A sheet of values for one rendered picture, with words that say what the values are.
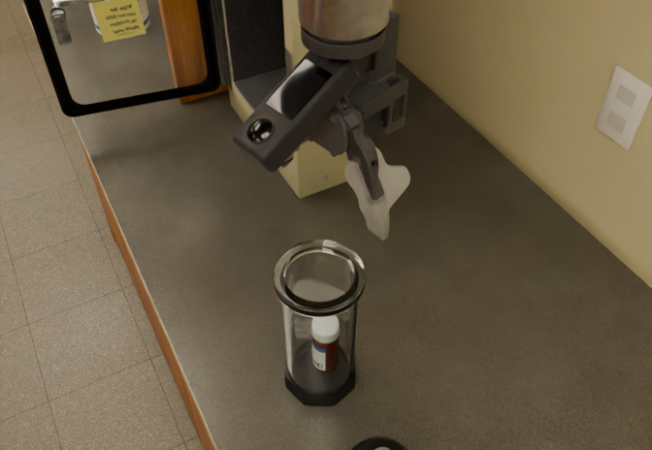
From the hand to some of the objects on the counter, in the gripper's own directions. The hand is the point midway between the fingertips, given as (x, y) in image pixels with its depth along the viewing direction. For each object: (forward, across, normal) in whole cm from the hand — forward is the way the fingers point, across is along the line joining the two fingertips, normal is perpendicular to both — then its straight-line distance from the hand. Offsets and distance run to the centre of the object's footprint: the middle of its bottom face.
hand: (325, 205), depth 69 cm
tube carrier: (+33, +1, 0) cm, 34 cm away
